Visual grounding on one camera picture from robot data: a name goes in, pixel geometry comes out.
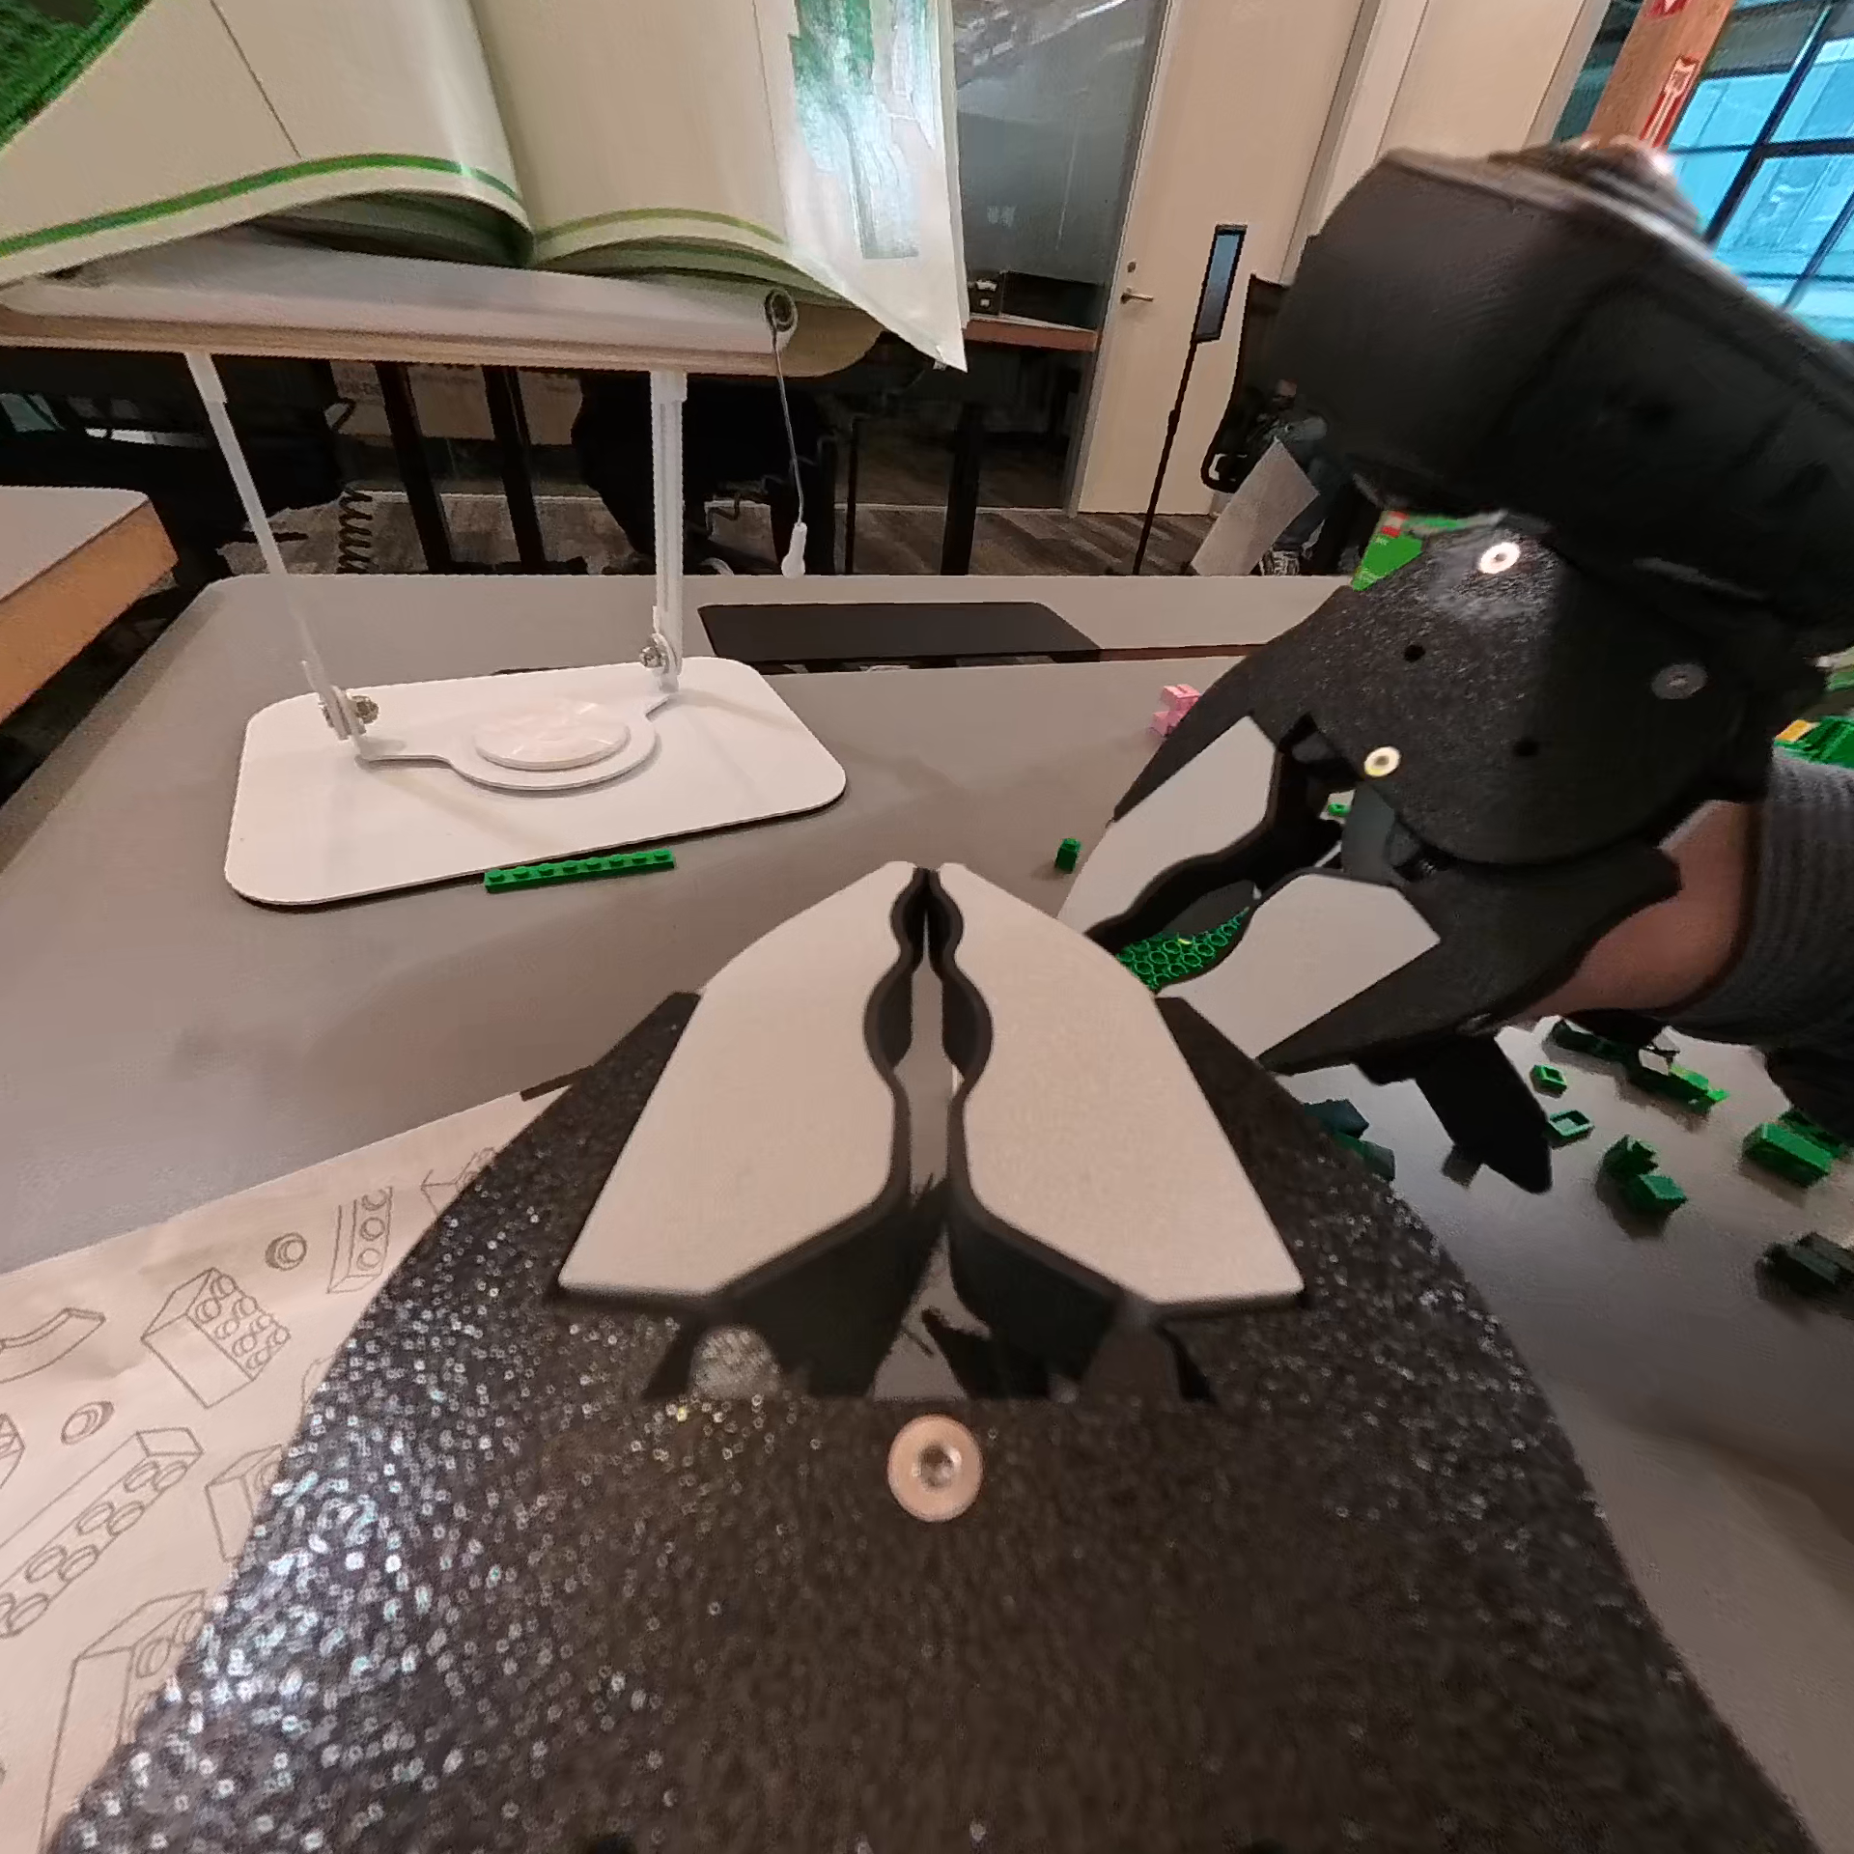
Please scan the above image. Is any open instruction booklet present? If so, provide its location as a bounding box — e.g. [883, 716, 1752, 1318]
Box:
[0, 0, 969, 375]

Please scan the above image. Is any neighbouring grey desk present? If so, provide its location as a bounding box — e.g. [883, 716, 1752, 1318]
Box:
[0, 486, 179, 727]

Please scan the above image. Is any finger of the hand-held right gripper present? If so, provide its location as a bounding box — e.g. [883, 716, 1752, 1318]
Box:
[1171, 876, 1445, 1069]
[1058, 717, 1353, 961]

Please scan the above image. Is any person's right hand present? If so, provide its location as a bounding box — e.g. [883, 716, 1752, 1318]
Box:
[1560, 794, 1765, 1019]

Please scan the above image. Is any grey flat panel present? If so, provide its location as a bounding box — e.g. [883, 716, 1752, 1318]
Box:
[1191, 435, 1323, 578]

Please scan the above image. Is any white book stand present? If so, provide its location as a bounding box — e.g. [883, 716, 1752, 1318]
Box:
[0, 239, 885, 911]

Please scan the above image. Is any black mat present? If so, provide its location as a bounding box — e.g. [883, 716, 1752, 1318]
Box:
[697, 601, 1104, 675]

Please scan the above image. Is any green brick model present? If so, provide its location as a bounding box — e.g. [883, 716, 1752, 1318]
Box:
[1770, 658, 1854, 773]

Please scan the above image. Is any large green studded plate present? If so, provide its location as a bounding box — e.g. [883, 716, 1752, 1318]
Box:
[1119, 910, 1261, 997]

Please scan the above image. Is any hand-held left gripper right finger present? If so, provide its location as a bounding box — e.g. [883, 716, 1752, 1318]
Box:
[931, 861, 1307, 1394]

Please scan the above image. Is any black tablet on pole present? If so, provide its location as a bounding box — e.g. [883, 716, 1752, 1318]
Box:
[1133, 221, 1252, 573]

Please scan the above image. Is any white door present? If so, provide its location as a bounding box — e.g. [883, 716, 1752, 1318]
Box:
[1075, 0, 1370, 518]

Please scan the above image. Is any person's right forearm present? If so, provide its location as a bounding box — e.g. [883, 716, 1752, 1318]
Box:
[1667, 752, 1854, 1146]

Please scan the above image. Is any black cord with white tip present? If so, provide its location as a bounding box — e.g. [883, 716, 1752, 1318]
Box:
[763, 289, 812, 577]

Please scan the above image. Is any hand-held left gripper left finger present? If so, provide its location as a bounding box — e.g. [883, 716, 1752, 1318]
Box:
[556, 861, 952, 1394]

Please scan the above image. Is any scatter of small green bricks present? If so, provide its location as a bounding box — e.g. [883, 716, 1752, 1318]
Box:
[1051, 837, 1854, 1306]

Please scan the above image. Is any thin long green plate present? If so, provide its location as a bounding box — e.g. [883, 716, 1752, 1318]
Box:
[483, 851, 680, 893]

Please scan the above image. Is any green toy box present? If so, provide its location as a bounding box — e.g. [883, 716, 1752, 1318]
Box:
[1351, 504, 1466, 593]

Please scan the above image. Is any brown-edged rear table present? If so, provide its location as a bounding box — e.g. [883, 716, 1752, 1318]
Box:
[942, 315, 1104, 573]

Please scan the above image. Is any black office chair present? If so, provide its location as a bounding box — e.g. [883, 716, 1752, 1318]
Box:
[1198, 275, 1327, 502]

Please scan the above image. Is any white printed paper sheet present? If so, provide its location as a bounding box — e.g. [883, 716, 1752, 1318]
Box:
[0, 1088, 558, 1854]

